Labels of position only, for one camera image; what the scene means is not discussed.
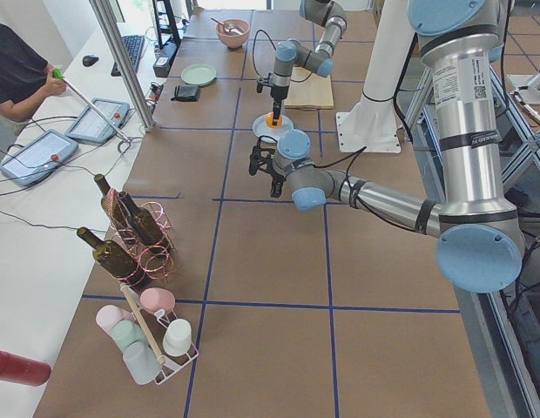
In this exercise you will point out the person in black shirt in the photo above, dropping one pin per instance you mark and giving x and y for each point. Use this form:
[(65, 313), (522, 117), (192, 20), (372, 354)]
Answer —
[(26, 78)]

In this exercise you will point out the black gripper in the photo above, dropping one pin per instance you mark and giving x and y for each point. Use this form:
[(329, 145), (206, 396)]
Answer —
[(279, 176), (279, 92)]

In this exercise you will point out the wooden cutting board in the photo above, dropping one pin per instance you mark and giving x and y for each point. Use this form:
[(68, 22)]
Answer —
[(309, 91)]

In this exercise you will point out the aluminium frame post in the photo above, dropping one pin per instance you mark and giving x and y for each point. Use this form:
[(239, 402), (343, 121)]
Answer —
[(109, 26)]

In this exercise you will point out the green bottle back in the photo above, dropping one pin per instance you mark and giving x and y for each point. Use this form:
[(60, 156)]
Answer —
[(110, 203)]

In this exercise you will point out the pink cup top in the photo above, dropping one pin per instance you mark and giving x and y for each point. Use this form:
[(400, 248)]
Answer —
[(156, 298)]

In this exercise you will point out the black computer mouse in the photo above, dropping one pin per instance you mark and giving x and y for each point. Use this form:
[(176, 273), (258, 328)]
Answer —
[(89, 60)]

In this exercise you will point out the green bottle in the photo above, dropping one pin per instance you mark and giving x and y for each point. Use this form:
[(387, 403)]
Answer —
[(113, 258), (110, 203), (143, 223)]

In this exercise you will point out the green bottle front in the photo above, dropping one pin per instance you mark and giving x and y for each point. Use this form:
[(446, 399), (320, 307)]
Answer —
[(113, 258)]

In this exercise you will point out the light grey cup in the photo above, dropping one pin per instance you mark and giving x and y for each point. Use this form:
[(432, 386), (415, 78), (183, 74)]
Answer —
[(141, 362)]

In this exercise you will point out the red cylinder bottle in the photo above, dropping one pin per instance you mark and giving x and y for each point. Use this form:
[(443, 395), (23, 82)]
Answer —
[(22, 370)]

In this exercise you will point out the teach pendant near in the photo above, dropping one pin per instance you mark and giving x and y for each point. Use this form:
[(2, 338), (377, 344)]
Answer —
[(38, 159)]

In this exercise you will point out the light blue plate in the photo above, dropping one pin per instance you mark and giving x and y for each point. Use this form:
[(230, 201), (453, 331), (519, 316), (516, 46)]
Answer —
[(271, 135)]

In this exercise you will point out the dark folded cloth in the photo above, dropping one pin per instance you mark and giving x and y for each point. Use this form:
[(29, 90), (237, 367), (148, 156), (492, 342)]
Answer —
[(186, 93)]

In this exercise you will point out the teach pendant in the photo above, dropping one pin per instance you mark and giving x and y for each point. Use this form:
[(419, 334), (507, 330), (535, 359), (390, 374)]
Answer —
[(38, 159), (89, 127)]

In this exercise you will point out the copper wire bottle rack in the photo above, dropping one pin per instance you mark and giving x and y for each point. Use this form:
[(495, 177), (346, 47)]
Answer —
[(151, 259)]

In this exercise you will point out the mint green cup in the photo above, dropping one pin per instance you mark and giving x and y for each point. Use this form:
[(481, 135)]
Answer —
[(125, 333)]

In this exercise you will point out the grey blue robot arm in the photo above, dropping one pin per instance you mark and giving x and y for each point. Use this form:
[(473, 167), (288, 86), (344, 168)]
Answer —
[(480, 247), (333, 19)]

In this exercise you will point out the green plate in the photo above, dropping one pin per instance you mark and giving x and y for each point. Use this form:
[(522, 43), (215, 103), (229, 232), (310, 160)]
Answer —
[(199, 74)]

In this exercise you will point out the pale pink cup left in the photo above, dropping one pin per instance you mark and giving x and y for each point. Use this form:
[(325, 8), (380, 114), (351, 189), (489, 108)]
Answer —
[(109, 316)]

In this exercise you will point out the metal scoop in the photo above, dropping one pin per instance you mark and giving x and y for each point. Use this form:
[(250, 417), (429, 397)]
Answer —
[(228, 28)]

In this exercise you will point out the teach pendant far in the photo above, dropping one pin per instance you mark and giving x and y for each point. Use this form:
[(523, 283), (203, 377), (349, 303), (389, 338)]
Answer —
[(89, 127)]

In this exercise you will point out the black keyboard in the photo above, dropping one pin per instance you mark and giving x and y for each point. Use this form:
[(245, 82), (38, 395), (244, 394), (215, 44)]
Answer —
[(134, 46)]

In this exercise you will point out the pink bowl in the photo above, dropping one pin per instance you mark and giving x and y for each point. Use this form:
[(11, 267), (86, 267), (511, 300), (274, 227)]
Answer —
[(236, 36)]

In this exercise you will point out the white cup right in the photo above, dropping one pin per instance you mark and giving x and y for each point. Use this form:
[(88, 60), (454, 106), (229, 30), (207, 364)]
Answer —
[(178, 337)]

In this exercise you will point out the metal grabber stick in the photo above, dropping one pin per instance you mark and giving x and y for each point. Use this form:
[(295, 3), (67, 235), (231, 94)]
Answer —
[(125, 141)]

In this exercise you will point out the wooden rack handle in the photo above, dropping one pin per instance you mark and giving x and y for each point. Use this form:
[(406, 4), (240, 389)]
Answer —
[(131, 298)]

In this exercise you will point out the green bottle middle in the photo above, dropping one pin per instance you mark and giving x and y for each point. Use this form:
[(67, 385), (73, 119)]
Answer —
[(143, 223)]

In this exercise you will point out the orange fruit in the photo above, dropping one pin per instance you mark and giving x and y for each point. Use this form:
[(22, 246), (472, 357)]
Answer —
[(271, 122)]

